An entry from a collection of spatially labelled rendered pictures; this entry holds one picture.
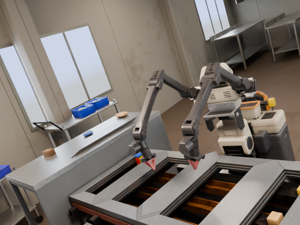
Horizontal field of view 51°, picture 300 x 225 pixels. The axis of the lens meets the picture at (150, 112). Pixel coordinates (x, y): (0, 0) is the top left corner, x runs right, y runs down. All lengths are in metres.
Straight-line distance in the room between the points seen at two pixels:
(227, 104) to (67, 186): 1.32
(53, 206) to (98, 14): 4.27
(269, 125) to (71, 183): 1.60
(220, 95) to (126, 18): 4.41
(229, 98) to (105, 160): 1.09
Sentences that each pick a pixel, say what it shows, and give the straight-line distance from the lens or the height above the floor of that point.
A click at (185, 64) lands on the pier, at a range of 7.48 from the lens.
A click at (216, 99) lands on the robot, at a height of 1.13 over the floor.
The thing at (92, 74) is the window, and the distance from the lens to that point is 5.59.
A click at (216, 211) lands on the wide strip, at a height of 0.85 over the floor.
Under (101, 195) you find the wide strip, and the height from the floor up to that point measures 0.85.
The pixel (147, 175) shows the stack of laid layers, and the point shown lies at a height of 0.84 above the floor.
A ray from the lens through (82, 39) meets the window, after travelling 5.62.
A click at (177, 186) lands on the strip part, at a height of 0.85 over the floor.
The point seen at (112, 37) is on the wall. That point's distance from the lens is 6.13.
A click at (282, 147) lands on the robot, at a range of 2.75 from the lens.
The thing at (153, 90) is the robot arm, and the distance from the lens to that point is 2.08.
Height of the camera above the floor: 1.78
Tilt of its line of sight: 14 degrees down
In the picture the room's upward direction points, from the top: 19 degrees counter-clockwise
